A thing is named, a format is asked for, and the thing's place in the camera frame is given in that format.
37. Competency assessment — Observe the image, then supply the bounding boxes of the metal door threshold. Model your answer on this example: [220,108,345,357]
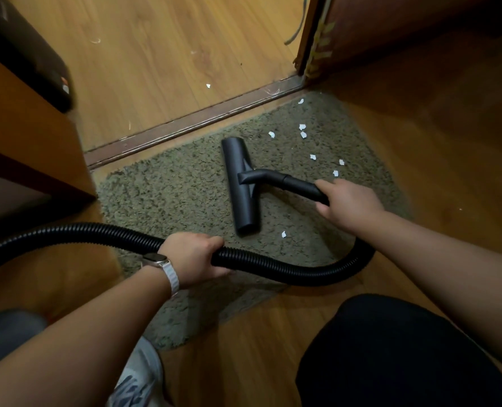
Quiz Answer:
[83,73,307,171]

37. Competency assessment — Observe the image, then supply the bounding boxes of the black vacuum hose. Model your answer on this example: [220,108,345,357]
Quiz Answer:
[0,136,377,376]

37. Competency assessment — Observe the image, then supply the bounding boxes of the black trousers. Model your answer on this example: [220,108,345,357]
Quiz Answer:
[295,293,502,407]

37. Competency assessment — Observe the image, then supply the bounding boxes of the orange wooden door frame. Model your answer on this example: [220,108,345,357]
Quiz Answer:
[0,46,97,198]

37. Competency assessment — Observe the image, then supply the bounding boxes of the grey floor cable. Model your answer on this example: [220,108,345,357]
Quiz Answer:
[284,0,311,46]

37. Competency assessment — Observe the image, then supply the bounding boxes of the white sneaker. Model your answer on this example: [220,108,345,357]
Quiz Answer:
[106,336,167,407]

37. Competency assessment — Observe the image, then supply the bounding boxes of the white wrist watch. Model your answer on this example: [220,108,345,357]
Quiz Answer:
[142,253,180,298]

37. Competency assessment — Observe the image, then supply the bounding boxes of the dark wooden door gold pattern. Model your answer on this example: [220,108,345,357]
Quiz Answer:
[293,0,502,81]

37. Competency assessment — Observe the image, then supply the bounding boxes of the grey-green shaggy door mat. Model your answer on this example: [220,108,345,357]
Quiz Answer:
[97,90,412,352]

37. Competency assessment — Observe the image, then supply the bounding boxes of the person's left forearm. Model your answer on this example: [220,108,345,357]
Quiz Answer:
[0,266,173,407]

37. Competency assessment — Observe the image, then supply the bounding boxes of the black computer tower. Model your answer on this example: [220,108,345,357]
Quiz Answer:
[0,0,75,114]

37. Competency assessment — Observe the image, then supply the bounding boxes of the person's right hand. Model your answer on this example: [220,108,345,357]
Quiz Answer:
[314,178,385,235]

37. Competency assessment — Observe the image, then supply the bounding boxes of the person's right forearm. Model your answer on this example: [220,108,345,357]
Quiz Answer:
[363,209,502,378]

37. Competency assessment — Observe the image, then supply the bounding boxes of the person's left hand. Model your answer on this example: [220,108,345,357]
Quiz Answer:
[158,231,231,289]

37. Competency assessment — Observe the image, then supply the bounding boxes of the white paper scraps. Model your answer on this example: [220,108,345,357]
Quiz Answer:
[267,98,346,239]

